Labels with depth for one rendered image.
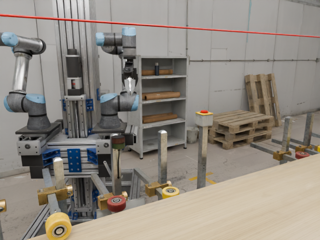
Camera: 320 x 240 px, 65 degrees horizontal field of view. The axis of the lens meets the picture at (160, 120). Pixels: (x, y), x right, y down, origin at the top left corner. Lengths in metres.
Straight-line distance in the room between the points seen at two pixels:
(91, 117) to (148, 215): 1.11
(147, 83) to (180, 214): 3.34
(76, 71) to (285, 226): 1.51
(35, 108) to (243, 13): 4.70
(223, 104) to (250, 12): 1.97
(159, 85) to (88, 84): 2.55
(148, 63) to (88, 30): 2.40
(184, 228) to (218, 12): 4.62
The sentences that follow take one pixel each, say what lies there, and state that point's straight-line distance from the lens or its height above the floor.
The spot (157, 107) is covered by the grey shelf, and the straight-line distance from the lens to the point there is 4.40.
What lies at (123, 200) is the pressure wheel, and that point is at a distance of 1.16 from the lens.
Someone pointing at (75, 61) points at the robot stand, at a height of 1.49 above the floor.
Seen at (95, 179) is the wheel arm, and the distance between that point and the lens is 1.47.
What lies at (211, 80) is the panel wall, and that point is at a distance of 5.14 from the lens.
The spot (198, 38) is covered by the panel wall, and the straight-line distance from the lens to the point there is 4.88.
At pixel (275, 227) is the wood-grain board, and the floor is 0.90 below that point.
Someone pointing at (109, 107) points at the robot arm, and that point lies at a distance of 1.75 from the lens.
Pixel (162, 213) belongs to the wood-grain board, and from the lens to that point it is 1.08.
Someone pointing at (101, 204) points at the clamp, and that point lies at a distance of 1.26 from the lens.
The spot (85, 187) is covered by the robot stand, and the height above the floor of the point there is 0.53.
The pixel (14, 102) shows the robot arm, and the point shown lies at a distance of 1.96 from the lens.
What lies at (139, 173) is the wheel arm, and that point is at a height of 0.86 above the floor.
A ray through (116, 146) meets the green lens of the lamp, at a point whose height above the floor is 1.14.
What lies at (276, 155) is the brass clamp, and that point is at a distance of 1.96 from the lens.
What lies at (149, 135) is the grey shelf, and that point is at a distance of 4.43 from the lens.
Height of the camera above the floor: 1.50
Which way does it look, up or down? 14 degrees down
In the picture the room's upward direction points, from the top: straight up
